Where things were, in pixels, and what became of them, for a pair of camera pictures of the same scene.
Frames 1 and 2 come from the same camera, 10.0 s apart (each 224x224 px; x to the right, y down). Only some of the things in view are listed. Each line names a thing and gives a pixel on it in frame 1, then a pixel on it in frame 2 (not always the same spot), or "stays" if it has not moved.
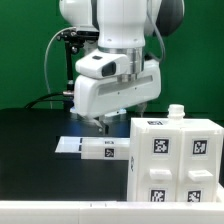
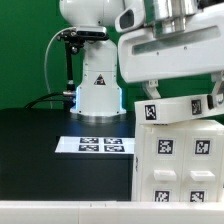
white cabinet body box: [175, 159] stays
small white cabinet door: [159, 167] stays
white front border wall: [110, 212] stays
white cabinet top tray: [96, 147] -> [177, 109]
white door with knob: [200, 165] stays
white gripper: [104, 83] -> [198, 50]
